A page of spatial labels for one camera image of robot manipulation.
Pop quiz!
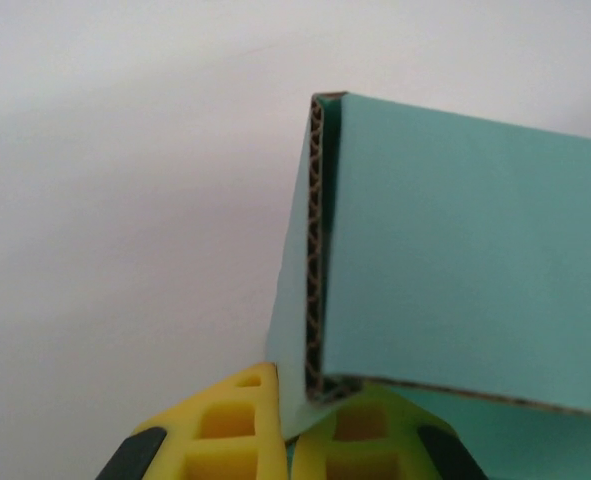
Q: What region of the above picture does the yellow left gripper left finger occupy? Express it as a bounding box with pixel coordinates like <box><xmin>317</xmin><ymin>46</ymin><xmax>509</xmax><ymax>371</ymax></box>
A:
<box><xmin>94</xmin><ymin>362</ymin><xmax>290</xmax><ymax>480</ymax></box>

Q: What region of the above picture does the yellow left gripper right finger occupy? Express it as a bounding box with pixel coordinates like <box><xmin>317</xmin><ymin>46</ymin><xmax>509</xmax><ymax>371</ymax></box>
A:
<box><xmin>289</xmin><ymin>384</ymin><xmax>489</xmax><ymax>480</ymax></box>

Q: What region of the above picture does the teal cardboard box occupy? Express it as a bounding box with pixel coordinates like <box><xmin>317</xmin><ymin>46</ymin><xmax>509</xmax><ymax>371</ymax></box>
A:
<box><xmin>264</xmin><ymin>91</ymin><xmax>591</xmax><ymax>480</ymax></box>

